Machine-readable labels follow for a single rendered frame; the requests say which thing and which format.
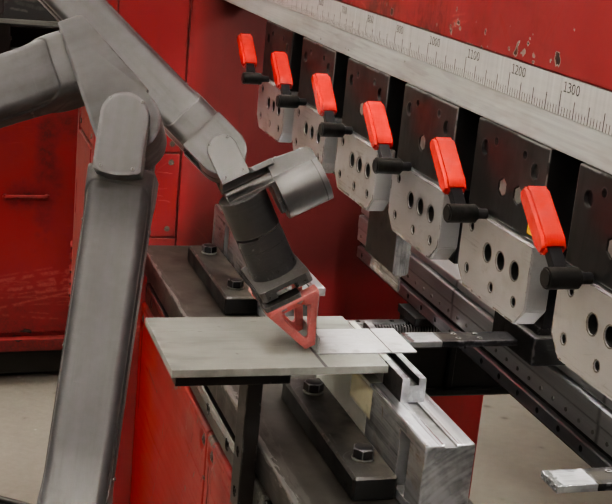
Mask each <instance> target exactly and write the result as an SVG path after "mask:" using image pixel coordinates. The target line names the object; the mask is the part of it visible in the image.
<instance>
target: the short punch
mask: <svg viewBox="0 0 612 504"><path fill-rule="evenodd" d="M365 250H366V251H367V252H368V253H369V254H370V255H371V261H370V267H371V268H372V269H373V270H374V271H375V272H376V273H377V274H379V275H380V276H381V277H382V278H383V279H384V280H385V281H386V282H388V283H389V284H390V285H391V286H392V287H393V288H394V289H395V290H396V291H399V285H400V277H401V276H406V275H407V274H408V268H409V259H410V251H411V245H410V244H409V243H408V242H406V241H405V240H404V239H402V238H401V237H400V236H399V235H397V234H396V233H395V232H393V230H392V229H391V224H390V219H389V214H387V213H386V212H384V211H369V219H368V228H367V237H366V246H365Z"/></svg>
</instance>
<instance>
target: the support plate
mask: <svg viewBox="0 0 612 504"><path fill-rule="evenodd" d="M145 326H146V328H147V330H148V332H149V334H150V336H151V338H152V340H153V342H154V344H155V346H156V348H157V350H158V352H159V354H160V356H161V358H162V360H163V362H164V364H165V366H166V368H167V370H168V372H169V374H170V376H171V378H199V377H242V376H284V375H327V374H369V373H388V367H389V366H388V365H387V363H386V362H385V361H384V360H383V359H382V358H381V357H380V356H379V355H378V354H340V355H319V356H320V358H321V359H322V360H323V361H324V363H325V364H326V365H327V366H328V367H324V365H323V364H322V363H321V362H320V361H319V359H318V358H317V357H316V356H315V354H314V353H313V352H312V351H311V349H310V348H307V349H304V348H303V347H302V346H301V345H300V344H299V343H297V342H296V341H295V340H294V339H293V338H292V337H291V336H290V335H289V334H287V333H286V332H285V331H284V330H283V329H282V328H280V327H279V326H278V325H277V324H276V323H275V322H273V321H272V320H271V319H270V318H269V317H169V318H145ZM316 329H354V328H353V327H352V326H351V325H350V324H349V323H348V322H347V321H346V320H345V319H344V318H343V317H342V316H317V320H316Z"/></svg>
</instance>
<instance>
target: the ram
mask: <svg viewBox="0 0 612 504"><path fill-rule="evenodd" d="M225 1H227V2H229V3H231V4H234V5H236V6H238V7H240V8H243V9H245V10H247V11H249V12H251V13H254V14H256V15H258V16H260V17H263V18H265V19H267V20H269V21H271V22H274V23H276V24H278V25H280V26H283V27H285V28H287V29H289V30H291V31H294V32H296V33H298V34H300V35H303V36H305V37H307V38H309V39H311V40H314V41H316V42H318V43H320V44H323V45H325V46H327V47H329V48H331V49H334V50H336V51H338V52H340V53H343V54H345V55H347V56H349V57H351V58H354V59H356V60H358V61H360V62H363V63H365V64H367V65H369V66H371V67H374V68H376V69H378V70H380V71H383V72H385V73H387V74H389V75H391V76H394V77H396V78H398V79H400V80H403V81H405V82H407V83H409V84H411V85H414V86H416V87H418V88H420V89H423V90H425V91H427V92H429V93H431V94H434V95H436V96H438V97H440V98H443V99H445V100H447V101H449V102H451V103H454V104H456V105H458V106H460V107H463V108H465V109H467V110H469V111H471V112H474V113H476V114H478V115H480V116H483V117H485V118H487V119H489V120H491V121H494V122H496V123H498V124H500V125H503V126H505V127H507V128H509V129H511V130H514V131H516V132H518V133H520V134H523V135H525V136H527V137H529V138H531V139H534V140H536V141H538V142H540V143H543V144H545V145H547V146H549V147H551V148H554V149H556V150H558V151H560V152H563V153H565V154H567V155H569V156H571V157H574V158H576V159H578V160H580V161H583V162H585V163H587V164H589V165H591V166H594V167H596V168H598V169H600V170H603V171H605V172H607V173H609V174H611V175H612V136H611V135H609V134H606V133H604V132H601V131H599V130H596V129H594V128H591V127H589V126H586V125H584V124H581V123H578V122H576V121H573V120H571V119H568V118H566V117H563V116H561V115H558V114H556V113H553V112H551V111H548V110H545V109H543V108H540V107H538V106H535V105H533V104H530V103H528V102H525V101H523V100H520V99H518V98H515V97H512V96H510V95H507V94H505V93H502V92H500V91H497V90H495V89H492V88H490V87H487V86H485V85H482V84H479V83H477V82H474V81H472V80H469V79H467V78H464V77H462V76H459V75H457V74H454V73H452V72H449V71H446V70H444V69H441V68H439V67H436V66H434V65H431V64H429V63H426V62H424V61H421V60H419V59H416V58H413V57H411V56H408V55H406V54H403V53H401V52H398V51H396V50H393V49H391V48H388V47H386V46H383V45H380V44H378V43H375V42H373V41H370V40H368V39H365V38H363V37H360V36H358V35H355V34H353V33H350V32H347V31H345V30H342V29H340V28H337V27H335V26H332V25H330V24H327V23H325V22H322V21H320V20H317V19H314V18H312V17H309V16H307V15H304V14H302V13H299V12H297V11H294V10H292V9H289V8H287V7H284V6H281V5H279V4H276V3H274V2H271V1H269V0H225ZM334 1H337V2H340V3H343V4H346V5H349V6H352V7H355V8H358V9H361V10H364V11H367V12H370V13H373V14H376V15H379V16H382V17H385V18H388V19H391V20H394V21H397V22H400V23H403V24H406V25H409V26H412V27H415V28H418V29H421V30H424V31H427V32H430V33H433V34H436V35H439V36H442V37H445V38H449V39H452V40H455V41H458V42H461V43H464V44H467V45H470V46H473V47H476V48H479V49H482V50H485V51H488V52H491V53H494V54H497V55H500V56H503V57H506V58H509V59H512V60H515V61H518V62H521V63H524V64H527V65H530V66H533V67H536V68H539V69H542V70H545V71H548V72H551V73H554V74H557V75H560V76H563V77H566V78H569V79H572V80H575V81H578V82H581V83H584V84H587V85H590V86H593V87H596V88H599V89H602V90H605V91H608V92H611V93H612V0H334Z"/></svg>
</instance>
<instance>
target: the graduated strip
mask: <svg viewBox="0 0 612 504"><path fill-rule="evenodd" d="M269 1H271V2H274V3H276V4H279V5H281V6H284V7H287V8H289V9H292V10H294V11H297V12H299V13H302V14H304V15H307V16H309V17H312V18H314V19H317V20H320V21H322V22H325V23H327V24H330V25H332V26H335V27H337V28H340V29H342V30H345V31H347V32H350V33H353V34H355V35H358V36H360V37H363V38H365V39H368V40H370V41H373V42H375V43H378V44H380V45H383V46H386V47H388V48H391V49H393V50H396V51H398V52H401V53H403V54H406V55H408V56H411V57H413V58H416V59H419V60H421V61H424V62H426V63H429V64H431V65H434V66H436V67H439V68H441V69H444V70H446V71H449V72H452V73H454V74H457V75H459V76H462V77H464V78H467V79H469V80H472V81H474V82H477V83H479V84H482V85H485V86H487V87H490V88H492V89H495V90H497V91H500V92H502V93H505V94H507V95H510V96H512V97H515V98H518V99H520V100H523V101H525V102H528V103H530V104H533V105H535V106H538V107H540V108H543V109H545V110H548V111H551V112H553V113H556V114H558V115H561V116H563V117H566V118H568V119H571V120H573V121H576V122H578V123H581V124H584V125H586V126H589V127H591V128H594V129H596V130H599V131H601V132H604V133H606V134H609V135H611V136H612V93H611V92H608V91H605V90H602V89H599V88H596V87H593V86H590V85H587V84H584V83H581V82H578V81H575V80H572V79H569V78H566V77H563V76H560V75H557V74H554V73H551V72H548V71H545V70H542V69H539V68H536V67H533V66H530V65H527V64H524V63H521V62H518V61H515V60H512V59H509V58H506V57H503V56H500V55H497V54H494V53H491V52H488V51H485V50H482V49H479V48H476V47H473V46H470V45H467V44H464V43H461V42H458V41H455V40H452V39H449V38H445V37H442V36H439V35H436V34H433V33H430V32H427V31H424V30H421V29H418V28H415V27H412V26H409V25H406V24H403V23H400V22H397V21H394V20H391V19H388V18H385V17H382V16H379V15H376V14H373V13H370V12H367V11H364V10H361V9H358V8H355V7H352V6H349V5H346V4H343V3H340V2H337V1H334V0H269Z"/></svg>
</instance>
